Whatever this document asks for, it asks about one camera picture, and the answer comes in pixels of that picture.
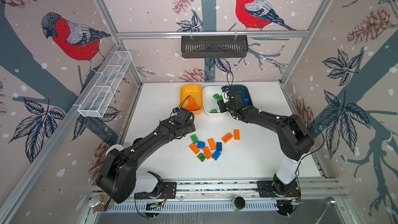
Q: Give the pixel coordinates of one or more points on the yellow plastic bin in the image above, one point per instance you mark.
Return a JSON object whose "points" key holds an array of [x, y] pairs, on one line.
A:
{"points": [[196, 92]]}

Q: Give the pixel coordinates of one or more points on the orange lego brick upright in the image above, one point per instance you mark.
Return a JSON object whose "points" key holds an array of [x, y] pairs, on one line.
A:
{"points": [[207, 152]]}

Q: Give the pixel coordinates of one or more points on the glass jar with lid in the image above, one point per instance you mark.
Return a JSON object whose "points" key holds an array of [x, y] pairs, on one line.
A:
{"points": [[101, 203]]}

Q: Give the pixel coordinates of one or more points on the white ceramic mug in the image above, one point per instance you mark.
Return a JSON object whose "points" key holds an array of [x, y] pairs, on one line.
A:
{"points": [[116, 146]]}

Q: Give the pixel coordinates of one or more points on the black hanging wire basket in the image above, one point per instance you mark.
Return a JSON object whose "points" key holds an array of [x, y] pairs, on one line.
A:
{"points": [[206, 47]]}

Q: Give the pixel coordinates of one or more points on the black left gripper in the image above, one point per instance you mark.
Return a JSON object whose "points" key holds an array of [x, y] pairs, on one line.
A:
{"points": [[190, 127]]}

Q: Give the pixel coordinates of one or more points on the blue lego brick low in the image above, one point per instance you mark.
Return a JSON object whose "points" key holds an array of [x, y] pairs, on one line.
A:
{"points": [[216, 155]]}

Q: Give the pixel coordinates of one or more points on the orange lego brick studs up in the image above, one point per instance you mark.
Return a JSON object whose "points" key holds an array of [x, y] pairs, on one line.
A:
{"points": [[212, 144]]}

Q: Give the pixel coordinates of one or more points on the dark teal plastic bin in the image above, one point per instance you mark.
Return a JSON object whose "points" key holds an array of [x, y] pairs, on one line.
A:
{"points": [[243, 91]]}

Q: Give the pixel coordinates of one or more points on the white wire mesh basket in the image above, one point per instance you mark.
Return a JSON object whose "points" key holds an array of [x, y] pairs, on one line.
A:
{"points": [[101, 94]]}

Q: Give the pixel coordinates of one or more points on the orange lego brick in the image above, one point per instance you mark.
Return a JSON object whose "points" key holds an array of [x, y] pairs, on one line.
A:
{"points": [[236, 135], [207, 152], [194, 148], [192, 102], [193, 108], [227, 138]]}

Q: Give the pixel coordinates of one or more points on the green lego brick bottom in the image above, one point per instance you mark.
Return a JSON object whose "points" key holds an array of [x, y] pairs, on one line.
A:
{"points": [[201, 157]]}

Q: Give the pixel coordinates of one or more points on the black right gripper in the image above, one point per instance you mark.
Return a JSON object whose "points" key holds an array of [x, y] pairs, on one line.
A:
{"points": [[222, 104]]}

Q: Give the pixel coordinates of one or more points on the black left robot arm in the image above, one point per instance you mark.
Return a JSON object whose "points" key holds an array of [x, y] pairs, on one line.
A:
{"points": [[118, 175]]}

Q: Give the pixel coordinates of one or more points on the white plastic bin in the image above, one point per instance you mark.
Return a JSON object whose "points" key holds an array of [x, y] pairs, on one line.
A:
{"points": [[210, 103]]}

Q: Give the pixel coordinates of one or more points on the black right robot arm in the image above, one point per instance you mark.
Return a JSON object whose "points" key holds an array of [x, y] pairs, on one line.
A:
{"points": [[295, 138]]}

